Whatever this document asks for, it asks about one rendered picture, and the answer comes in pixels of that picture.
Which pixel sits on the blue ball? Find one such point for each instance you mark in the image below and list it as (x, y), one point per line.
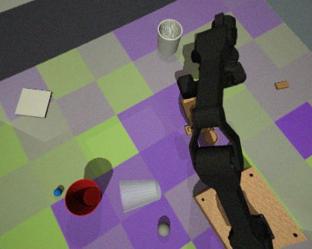
(57, 192)

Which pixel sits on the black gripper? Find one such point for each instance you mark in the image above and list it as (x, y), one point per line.
(188, 87)

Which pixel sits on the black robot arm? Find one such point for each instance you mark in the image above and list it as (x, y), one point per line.
(220, 166)

